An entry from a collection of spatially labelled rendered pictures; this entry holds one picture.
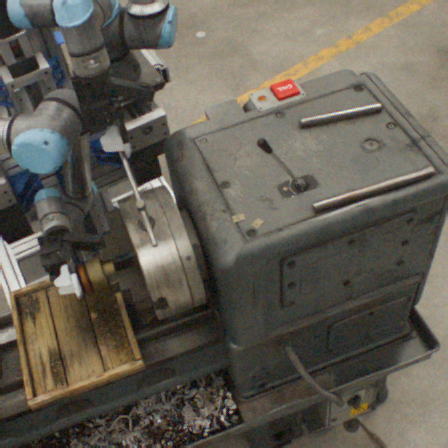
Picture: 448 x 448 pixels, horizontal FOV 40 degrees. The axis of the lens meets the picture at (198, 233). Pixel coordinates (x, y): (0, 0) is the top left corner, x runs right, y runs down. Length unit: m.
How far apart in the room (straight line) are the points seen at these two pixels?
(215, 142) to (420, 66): 2.45
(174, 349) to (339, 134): 0.68
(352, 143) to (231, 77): 2.31
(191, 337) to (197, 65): 2.49
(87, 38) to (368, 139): 0.69
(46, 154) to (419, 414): 1.71
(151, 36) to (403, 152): 0.74
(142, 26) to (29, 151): 0.52
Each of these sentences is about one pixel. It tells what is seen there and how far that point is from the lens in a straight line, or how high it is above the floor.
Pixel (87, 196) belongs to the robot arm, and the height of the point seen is 1.02.
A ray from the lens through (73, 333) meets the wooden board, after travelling 1.70.
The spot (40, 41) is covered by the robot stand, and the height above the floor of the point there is 1.28.
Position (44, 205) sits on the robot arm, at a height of 1.11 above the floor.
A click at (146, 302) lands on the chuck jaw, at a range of 1.45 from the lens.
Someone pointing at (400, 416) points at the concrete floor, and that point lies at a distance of 2.50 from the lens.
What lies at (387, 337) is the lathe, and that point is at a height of 0.57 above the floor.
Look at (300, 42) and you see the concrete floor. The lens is 3.99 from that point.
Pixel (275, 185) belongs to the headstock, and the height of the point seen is 1.25.
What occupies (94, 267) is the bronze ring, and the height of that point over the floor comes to 1.12.
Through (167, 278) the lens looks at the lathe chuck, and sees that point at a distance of 1.39.
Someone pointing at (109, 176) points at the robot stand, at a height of 0.85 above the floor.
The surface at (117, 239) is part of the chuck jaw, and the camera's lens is 1.50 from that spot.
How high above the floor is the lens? 2.30
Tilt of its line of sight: 51 degrees down
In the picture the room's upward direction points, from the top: 11 degrees counter-clockwise
